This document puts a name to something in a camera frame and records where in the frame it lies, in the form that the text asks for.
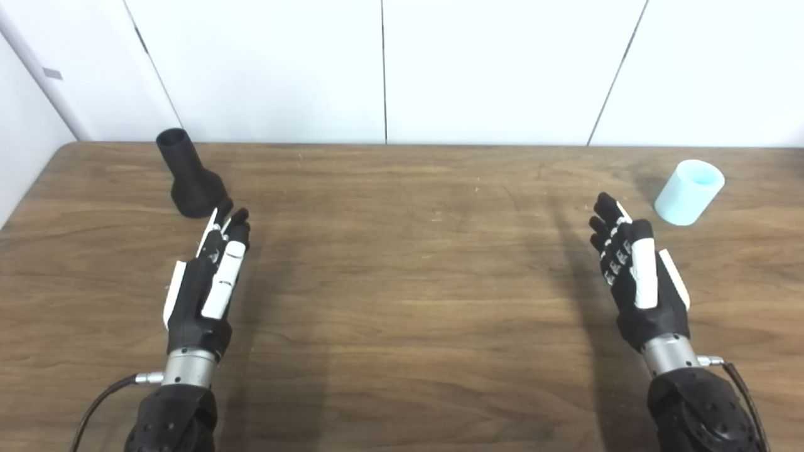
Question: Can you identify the white and black left hand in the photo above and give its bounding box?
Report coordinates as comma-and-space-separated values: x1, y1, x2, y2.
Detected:
162, 198, 252, 363

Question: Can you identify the white and black right hand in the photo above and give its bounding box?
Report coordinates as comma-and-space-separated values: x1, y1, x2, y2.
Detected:
589, 191, 692, 353

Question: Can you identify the light blue cylinder cup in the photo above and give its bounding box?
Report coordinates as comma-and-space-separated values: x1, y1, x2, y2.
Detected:
654, 159, 725, 227

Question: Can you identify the black nozzle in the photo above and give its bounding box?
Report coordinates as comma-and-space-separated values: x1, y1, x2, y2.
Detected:
156, 128, 228, 219

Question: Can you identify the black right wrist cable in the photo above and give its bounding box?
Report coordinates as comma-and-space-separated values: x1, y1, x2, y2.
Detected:
697, 355, 772, 452

